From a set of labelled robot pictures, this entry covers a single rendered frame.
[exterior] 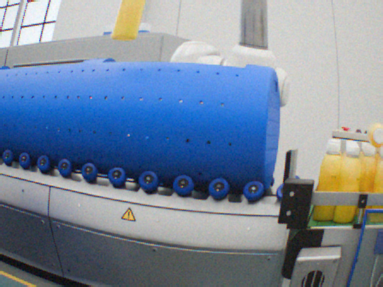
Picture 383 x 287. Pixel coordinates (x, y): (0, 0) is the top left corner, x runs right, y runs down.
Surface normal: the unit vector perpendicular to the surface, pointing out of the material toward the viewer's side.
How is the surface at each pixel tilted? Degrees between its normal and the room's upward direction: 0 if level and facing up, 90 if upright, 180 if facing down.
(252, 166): 122
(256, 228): 71
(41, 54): 90
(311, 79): 90
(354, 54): 90
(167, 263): 109
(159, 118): 87
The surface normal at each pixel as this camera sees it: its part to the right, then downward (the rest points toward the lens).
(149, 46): -0.27, 0.04
